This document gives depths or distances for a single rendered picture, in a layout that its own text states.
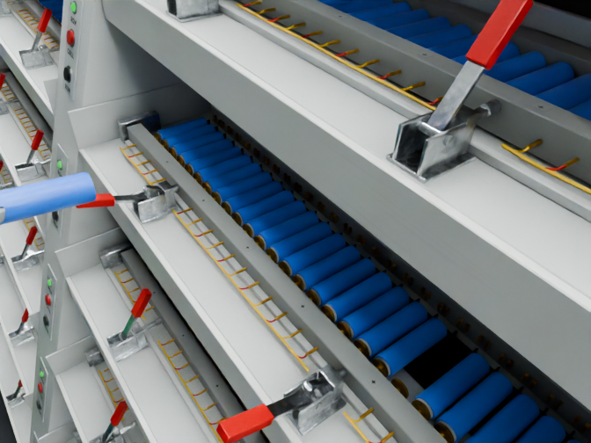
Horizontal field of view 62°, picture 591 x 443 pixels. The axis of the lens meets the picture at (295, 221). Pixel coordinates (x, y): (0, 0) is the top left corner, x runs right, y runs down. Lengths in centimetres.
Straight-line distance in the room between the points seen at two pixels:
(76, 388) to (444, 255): 71
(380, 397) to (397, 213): 15
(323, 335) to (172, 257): 17
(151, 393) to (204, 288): 20
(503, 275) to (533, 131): 9
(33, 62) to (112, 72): 28
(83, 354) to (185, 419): 33
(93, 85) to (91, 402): 47
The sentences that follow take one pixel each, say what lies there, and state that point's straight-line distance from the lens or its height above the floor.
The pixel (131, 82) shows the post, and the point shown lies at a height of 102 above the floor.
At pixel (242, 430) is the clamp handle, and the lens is 32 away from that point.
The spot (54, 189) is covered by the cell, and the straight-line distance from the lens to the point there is 31.
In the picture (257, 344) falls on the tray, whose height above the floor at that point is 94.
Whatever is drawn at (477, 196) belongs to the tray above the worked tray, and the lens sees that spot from 25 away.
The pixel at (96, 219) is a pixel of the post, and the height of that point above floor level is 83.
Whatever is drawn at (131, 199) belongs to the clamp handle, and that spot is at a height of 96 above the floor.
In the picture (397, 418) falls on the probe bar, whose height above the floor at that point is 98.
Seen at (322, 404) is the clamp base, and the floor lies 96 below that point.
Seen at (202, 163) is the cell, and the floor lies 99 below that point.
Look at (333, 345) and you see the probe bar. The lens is 38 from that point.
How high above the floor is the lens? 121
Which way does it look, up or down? 28 degrees down
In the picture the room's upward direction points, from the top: 20 degrees clockwise
